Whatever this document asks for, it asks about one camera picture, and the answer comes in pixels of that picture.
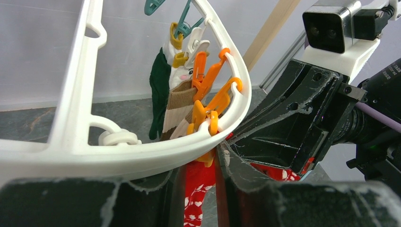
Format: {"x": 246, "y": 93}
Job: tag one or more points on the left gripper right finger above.
{"x": 248, "y": 198}

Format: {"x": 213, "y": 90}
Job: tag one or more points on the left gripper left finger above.
{"x": 155, "y": 201}

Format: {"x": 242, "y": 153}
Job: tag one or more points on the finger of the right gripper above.
{"x": 292, "y": 147}
{"x": 290, "y": 107}

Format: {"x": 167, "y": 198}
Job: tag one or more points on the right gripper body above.
{"x": 334, "y": 116}

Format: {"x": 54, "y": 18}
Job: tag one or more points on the red white patterned sock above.
{"x": 199, "y": 180}

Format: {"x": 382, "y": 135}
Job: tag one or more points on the tan brown striped sock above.
{"x": 179, "y": 103}
{"x": 181, "y": 129}

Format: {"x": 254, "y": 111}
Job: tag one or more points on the white clothespin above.
{"x": 196, "y": 43}

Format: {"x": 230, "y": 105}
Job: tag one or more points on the green sock with yellow cuff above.
{"x": 159, "y": 83}

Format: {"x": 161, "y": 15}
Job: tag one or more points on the teal clothespin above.
{"x": 151, "y": 6}
{"x": 183, "y": 28}

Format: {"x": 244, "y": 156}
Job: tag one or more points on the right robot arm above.
{"x": 378, "y": 155}

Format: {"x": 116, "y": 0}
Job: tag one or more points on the wooden hanger stand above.
{"x": 277, "y": 18}

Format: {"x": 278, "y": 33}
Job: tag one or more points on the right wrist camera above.
{"x": 343, "y": 34}

